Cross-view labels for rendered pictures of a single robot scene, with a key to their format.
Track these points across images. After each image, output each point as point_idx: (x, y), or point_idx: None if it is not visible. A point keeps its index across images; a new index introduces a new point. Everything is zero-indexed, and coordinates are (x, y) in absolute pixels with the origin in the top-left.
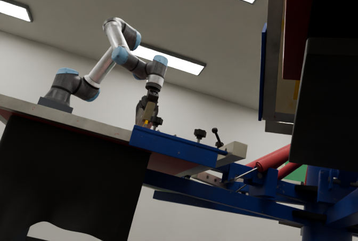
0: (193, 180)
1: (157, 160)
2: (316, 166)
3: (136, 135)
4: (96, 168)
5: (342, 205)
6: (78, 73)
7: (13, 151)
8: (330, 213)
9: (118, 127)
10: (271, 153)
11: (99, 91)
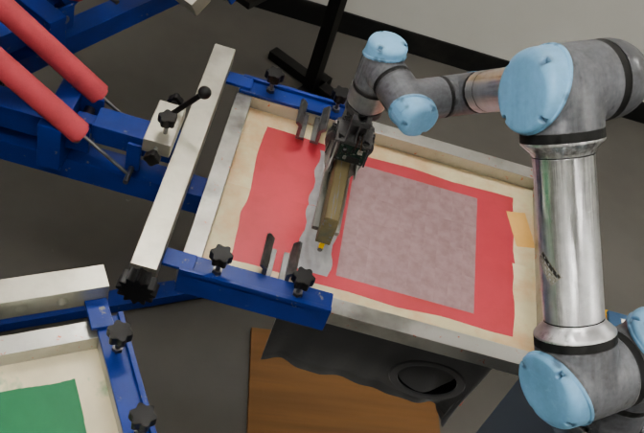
0: (79, 323)
1: (290, 172)
2: None
3: None
4: None
5: (103, 28)
6: (632, 322)
7: None
8: (25, 65)
9: (381, 125)
10: (32, 74)
11: (525, 355)
